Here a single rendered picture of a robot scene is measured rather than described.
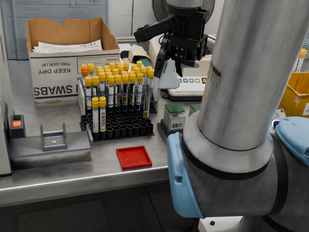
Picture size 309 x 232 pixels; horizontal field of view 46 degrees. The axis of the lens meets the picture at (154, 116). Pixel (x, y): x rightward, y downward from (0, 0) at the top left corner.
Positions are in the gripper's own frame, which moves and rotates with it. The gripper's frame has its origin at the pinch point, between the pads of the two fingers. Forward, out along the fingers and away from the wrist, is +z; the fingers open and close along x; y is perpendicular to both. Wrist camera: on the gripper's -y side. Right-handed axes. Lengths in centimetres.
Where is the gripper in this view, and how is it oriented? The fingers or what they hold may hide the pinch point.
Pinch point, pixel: (166, 88)
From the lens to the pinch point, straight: 87.7
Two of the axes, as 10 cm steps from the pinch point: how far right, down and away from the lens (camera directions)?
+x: 4.5, -4.5, 7.7
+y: 8.9, 2.9, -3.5
